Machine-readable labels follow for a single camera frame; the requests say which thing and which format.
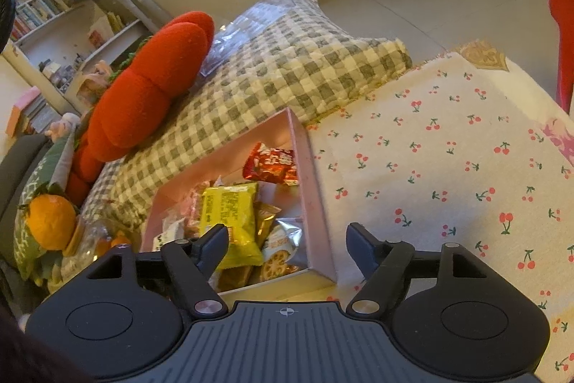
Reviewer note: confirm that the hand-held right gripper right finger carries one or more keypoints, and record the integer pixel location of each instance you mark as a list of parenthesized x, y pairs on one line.
[(364, 246)]

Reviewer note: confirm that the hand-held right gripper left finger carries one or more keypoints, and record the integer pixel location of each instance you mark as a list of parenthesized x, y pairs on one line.
[(210, 248)]

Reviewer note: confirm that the clear white bread packet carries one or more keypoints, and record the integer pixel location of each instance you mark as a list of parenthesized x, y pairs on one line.
[(168, 237)]

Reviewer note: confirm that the pink snack packet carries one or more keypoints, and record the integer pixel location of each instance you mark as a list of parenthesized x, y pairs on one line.
[(193, 208)]

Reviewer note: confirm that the yellow snack packet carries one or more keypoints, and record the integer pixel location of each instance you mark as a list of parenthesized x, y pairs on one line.
[(233, 203)]

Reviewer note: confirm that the golden orange snack packet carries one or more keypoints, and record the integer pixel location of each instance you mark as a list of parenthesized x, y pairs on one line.
[(264, 219)]

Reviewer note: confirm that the pink cardboard box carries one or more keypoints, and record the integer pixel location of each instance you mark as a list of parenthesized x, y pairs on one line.
[(314, 208)]

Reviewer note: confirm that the lotus root cookie packet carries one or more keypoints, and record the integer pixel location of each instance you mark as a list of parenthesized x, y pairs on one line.
[(278, 262)]

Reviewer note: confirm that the silver foil snack packet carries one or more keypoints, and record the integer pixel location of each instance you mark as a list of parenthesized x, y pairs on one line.
[(289, 226)]

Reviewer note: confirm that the red foil snack packet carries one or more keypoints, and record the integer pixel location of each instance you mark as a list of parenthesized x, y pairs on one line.
[(269, 165)]

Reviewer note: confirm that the pile of small oranges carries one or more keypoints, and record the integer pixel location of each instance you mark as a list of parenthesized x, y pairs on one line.
[(114, 244)]

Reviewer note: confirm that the cherry print tablecloth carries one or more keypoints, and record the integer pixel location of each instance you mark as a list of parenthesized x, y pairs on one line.
[(448, 185)]

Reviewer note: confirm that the glass jar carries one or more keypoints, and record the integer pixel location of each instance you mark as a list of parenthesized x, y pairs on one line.
[(85, 244)]

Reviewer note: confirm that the small orange persimmon plush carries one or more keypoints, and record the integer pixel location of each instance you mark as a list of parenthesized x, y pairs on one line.
[(83, 176)]

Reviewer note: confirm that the orange plush fruit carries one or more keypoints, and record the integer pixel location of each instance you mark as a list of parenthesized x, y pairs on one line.
[(51, 221)]

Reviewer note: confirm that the large red knitted cushion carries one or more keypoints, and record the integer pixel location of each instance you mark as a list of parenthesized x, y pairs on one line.
[(148, 87)]

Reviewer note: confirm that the green leaf print cushion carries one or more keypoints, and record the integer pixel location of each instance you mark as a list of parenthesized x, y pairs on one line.
[(36, 185)]

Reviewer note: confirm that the pink plush toy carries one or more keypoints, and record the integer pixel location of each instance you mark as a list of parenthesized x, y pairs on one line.
[(62, 125)]

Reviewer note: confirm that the beige plush pouch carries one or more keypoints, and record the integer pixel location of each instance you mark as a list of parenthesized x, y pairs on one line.
[(96, 80)]

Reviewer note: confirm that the dark grey cushion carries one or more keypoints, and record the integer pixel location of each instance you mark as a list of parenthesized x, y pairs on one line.
[(18, 176)]

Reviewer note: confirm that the dark maroon cloth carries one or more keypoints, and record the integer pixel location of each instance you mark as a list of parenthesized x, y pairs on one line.
[(31, 351)]

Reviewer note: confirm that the stack of books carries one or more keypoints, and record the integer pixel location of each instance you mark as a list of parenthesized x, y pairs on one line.
[(31, 111)]

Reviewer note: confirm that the clear plastic sheet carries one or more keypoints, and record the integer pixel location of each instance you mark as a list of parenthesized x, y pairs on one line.
[(251, 24)]

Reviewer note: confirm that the white shelf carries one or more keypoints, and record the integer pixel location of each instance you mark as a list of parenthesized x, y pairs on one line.
[(54, 19)]

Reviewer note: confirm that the red plastic stool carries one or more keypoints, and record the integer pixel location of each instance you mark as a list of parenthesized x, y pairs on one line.
[(558, 6)]

